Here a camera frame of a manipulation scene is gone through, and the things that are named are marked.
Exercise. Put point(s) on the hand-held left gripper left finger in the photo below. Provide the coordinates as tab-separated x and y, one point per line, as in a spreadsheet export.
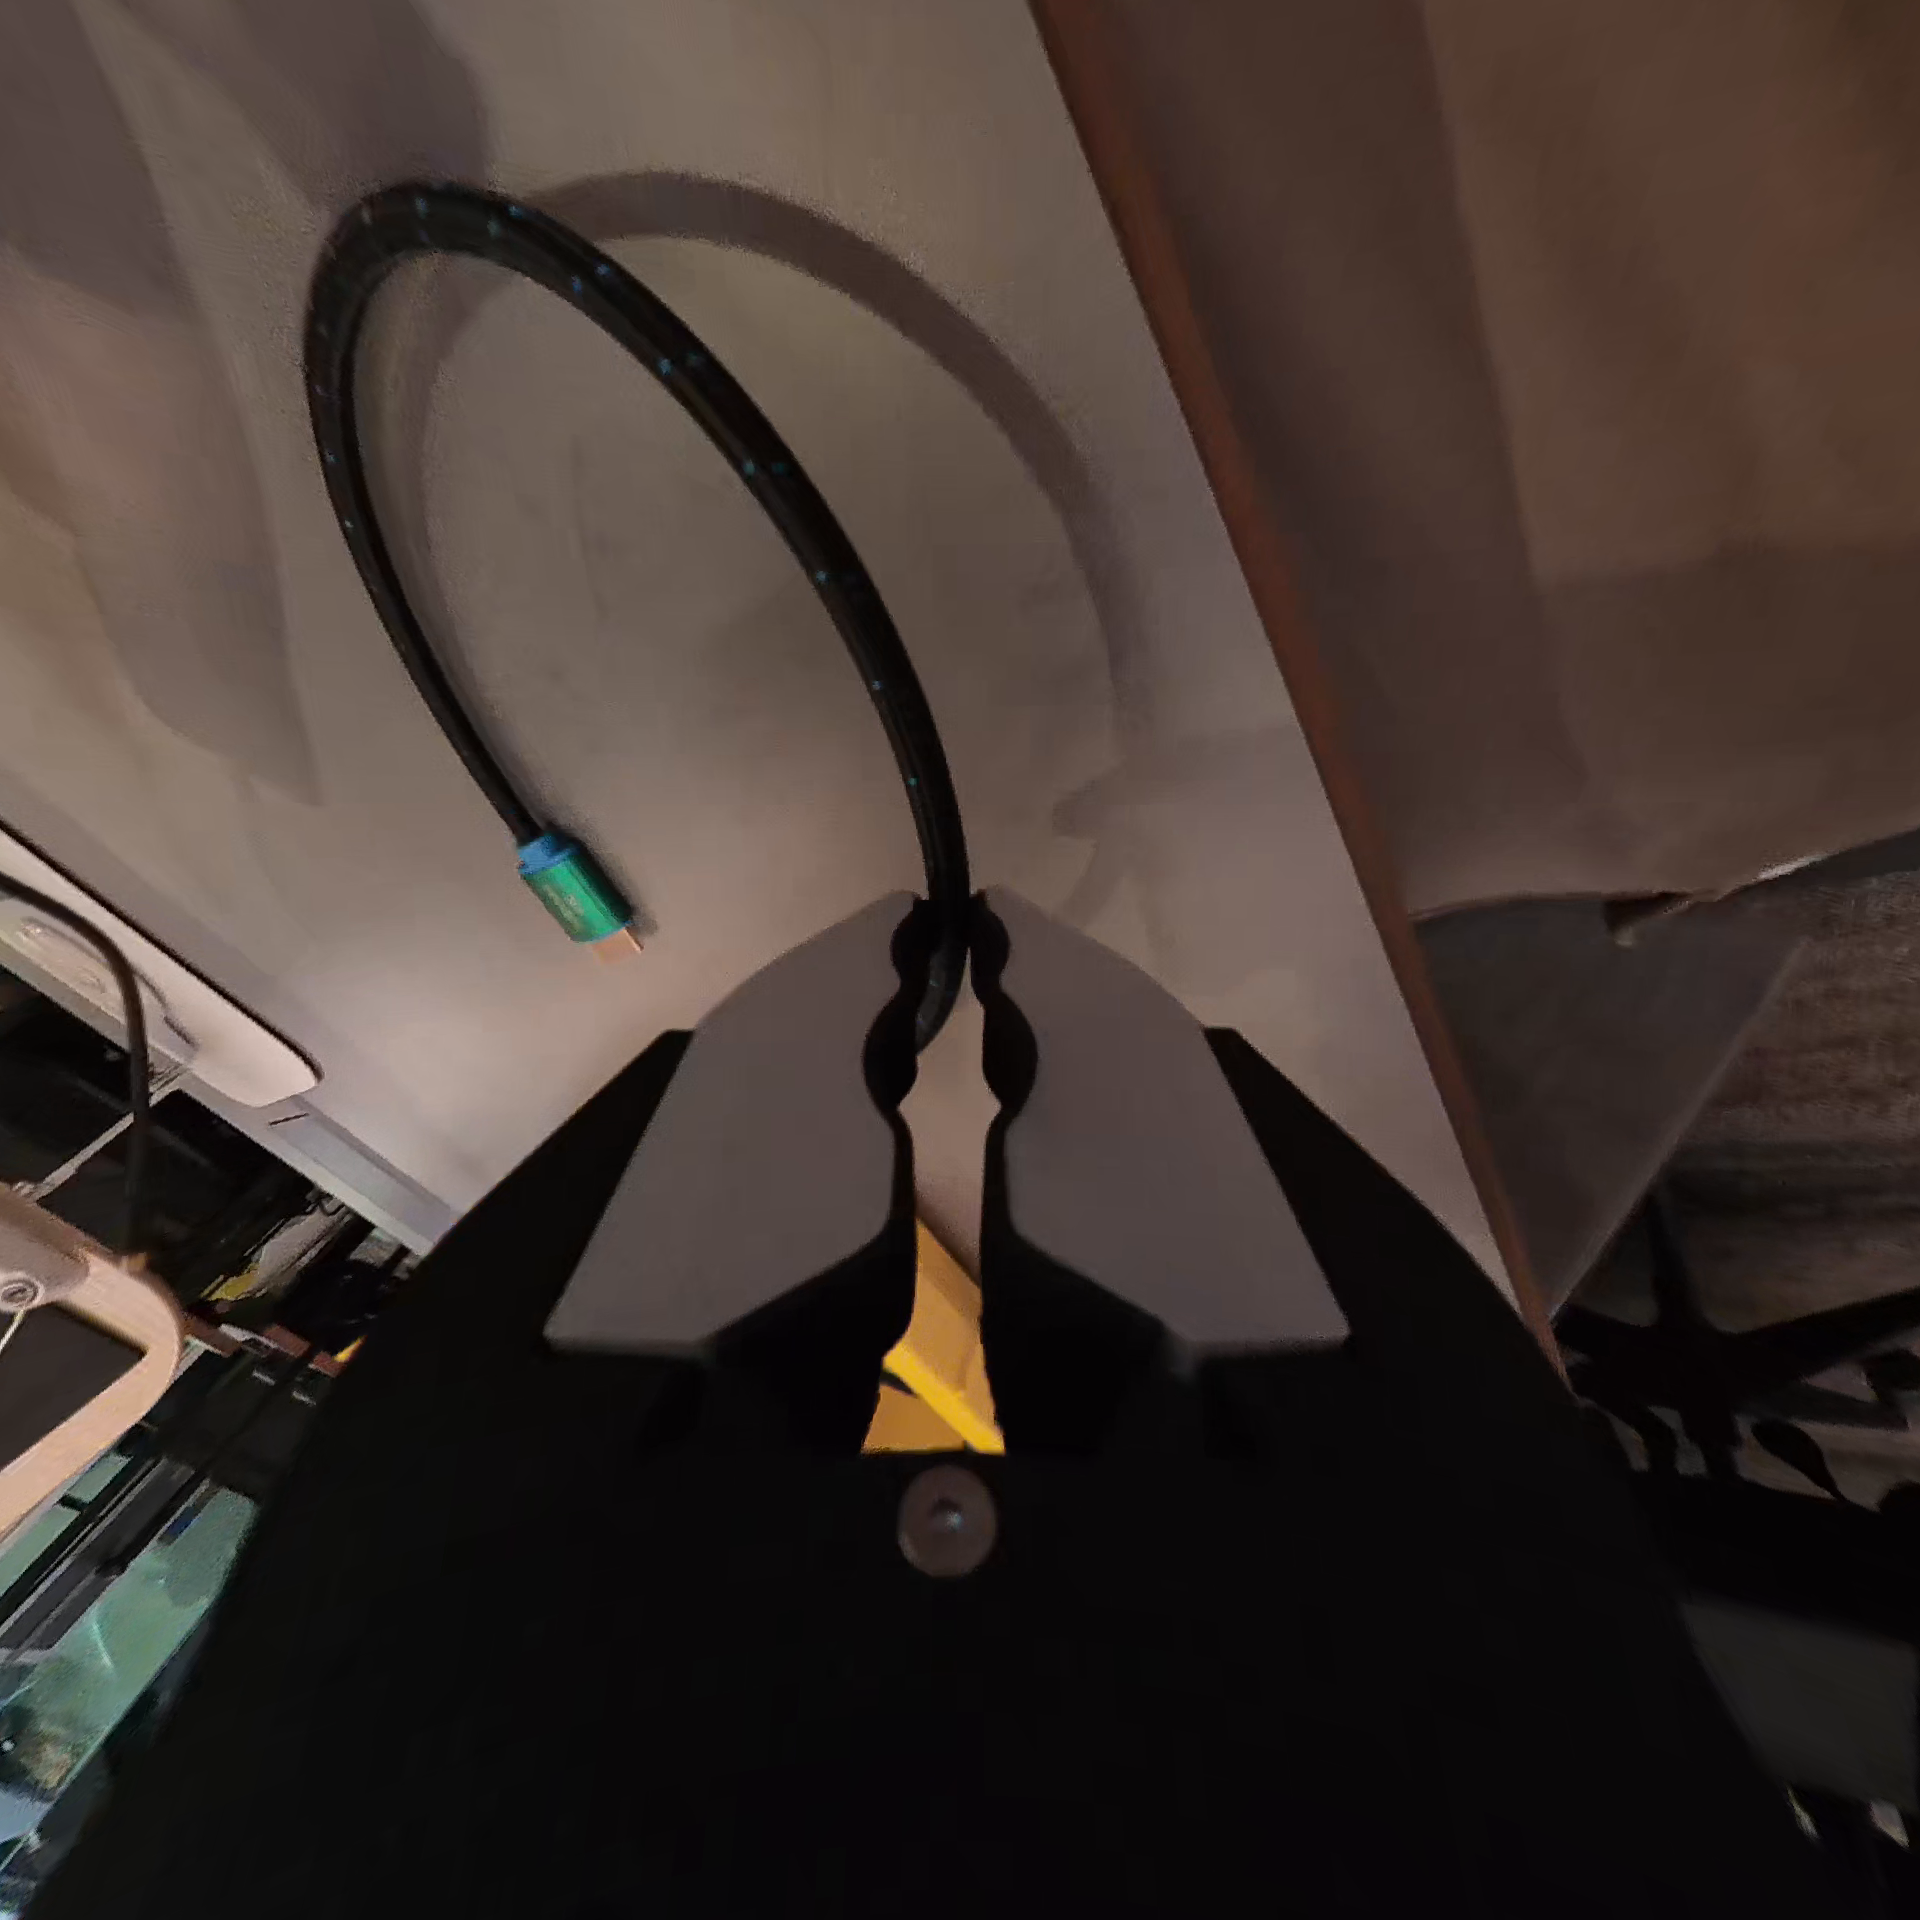
750	1171

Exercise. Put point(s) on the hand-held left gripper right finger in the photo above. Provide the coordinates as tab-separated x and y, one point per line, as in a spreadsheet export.
1155	1185

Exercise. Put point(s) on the grey desk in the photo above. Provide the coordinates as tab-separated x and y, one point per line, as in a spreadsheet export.
225	600

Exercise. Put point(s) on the black chair base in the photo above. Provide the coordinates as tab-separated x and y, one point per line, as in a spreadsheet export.
1725	1351

